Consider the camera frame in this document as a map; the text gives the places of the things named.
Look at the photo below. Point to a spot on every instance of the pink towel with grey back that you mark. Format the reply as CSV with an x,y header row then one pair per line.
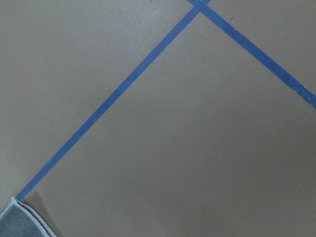
x,y
20,220

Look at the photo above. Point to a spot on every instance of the brown paper table cover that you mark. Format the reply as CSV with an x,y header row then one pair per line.
x,y
207,142

